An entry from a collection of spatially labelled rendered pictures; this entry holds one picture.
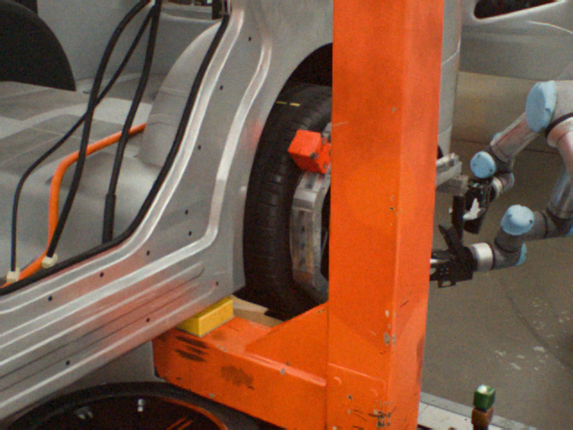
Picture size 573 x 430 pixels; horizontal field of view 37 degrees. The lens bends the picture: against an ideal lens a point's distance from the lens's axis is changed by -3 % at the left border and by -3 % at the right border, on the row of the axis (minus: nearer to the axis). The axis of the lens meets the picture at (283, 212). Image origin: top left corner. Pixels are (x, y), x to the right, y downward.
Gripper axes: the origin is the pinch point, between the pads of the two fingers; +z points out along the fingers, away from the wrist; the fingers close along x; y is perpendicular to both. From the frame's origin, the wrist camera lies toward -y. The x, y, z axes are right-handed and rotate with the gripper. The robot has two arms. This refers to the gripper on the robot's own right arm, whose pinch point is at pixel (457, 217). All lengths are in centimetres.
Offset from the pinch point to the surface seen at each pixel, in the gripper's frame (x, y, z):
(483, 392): 35, -14, 57
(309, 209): -23, 9, 44
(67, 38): -208, 6, -43
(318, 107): -33, 29, 28
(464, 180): 0.3, 11.4, 0.8
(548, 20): -55, 21, -232
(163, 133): -61, 21, 56
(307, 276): -21.2, -9.6, 43.9
